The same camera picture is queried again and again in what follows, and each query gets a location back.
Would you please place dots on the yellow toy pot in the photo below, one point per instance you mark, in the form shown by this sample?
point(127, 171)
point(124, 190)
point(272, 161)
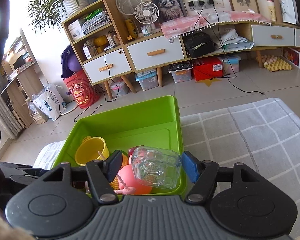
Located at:
point(88, 150)

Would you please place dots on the low wooden tv cabinet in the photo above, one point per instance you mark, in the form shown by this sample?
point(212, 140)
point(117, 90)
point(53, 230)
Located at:
point(157, 51)

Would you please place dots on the red cardboard box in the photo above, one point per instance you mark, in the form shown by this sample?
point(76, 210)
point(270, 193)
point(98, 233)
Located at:
point(207, 68)

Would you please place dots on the clear bin blue lid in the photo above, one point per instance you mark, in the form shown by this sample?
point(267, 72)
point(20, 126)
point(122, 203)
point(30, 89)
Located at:
point(147, 80)

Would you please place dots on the pink toy pig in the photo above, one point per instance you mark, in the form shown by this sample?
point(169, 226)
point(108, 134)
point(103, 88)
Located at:
point(128, 184)

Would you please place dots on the wooden shelf cabinet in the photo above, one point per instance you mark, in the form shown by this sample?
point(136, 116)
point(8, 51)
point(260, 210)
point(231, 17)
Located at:
point(98, 36)

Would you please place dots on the potted green plant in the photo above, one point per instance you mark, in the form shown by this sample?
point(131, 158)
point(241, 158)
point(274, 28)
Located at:
point(45, 14)

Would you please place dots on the small white desk fan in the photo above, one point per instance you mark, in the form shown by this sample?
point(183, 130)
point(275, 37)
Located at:
point(146, 13)

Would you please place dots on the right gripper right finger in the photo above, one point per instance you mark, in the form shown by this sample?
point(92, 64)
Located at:
point(203, 175)

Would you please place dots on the grey checked table cloth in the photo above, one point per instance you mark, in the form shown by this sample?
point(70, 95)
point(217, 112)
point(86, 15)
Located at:
point(265, 135)

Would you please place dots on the red printed bin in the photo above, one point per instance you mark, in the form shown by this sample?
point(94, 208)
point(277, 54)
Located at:
point(81, 89)

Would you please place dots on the white paper shopping bag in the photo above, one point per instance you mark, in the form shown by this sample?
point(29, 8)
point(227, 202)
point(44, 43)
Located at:
point(50, 102)

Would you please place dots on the framed cat picture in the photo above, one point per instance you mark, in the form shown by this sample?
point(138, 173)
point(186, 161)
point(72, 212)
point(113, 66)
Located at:
point(170, 10)

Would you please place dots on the clear glass jar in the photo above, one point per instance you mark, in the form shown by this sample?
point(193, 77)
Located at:
point(156, 167)

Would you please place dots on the yellow egg tray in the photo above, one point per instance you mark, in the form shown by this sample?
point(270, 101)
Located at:
point(274, 63)

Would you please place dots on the green plastic storage box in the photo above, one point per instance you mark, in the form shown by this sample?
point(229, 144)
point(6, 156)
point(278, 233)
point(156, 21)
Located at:
point(154, 123)

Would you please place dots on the pink table runner cloth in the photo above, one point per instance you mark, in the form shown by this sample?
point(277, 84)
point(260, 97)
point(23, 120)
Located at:
point(187, 25)

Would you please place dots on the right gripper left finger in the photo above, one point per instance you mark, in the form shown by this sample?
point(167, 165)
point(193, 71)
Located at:
point(100, 174)

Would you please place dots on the black bag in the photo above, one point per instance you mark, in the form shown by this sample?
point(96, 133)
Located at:
point(199, 44)

